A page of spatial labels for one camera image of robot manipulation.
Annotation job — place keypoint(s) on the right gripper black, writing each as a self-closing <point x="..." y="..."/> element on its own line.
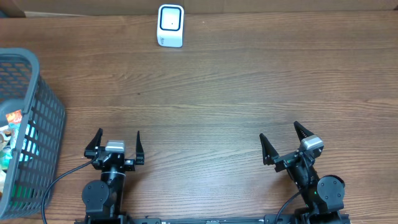
<point x="285" y="161"/>

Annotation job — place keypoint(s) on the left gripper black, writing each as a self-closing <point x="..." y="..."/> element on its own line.
<point x="129" y="165"/>

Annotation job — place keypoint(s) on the teal tissue pack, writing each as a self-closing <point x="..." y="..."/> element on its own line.
<point x="28" y="146"/>

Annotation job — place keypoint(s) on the orange snack packet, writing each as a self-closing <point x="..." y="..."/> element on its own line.
<point x="15" y="117"/>

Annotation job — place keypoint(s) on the brown clear snack bag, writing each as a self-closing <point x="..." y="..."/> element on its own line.
<point x="3" y="137"/>

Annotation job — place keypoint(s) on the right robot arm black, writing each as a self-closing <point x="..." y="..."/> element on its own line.
<point x="319" y="199"/>

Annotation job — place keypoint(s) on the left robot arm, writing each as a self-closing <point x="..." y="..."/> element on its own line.
<point x="103" y="197"/>

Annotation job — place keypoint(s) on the white barcode scanner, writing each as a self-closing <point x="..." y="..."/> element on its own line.
<point x="170" y="25"/>

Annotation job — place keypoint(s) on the grey plastic mesh basket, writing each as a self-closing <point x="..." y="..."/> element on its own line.
<point x="29" y="175"/>

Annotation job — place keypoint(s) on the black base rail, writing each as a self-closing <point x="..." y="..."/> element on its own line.
<point x="211" y="221"/>

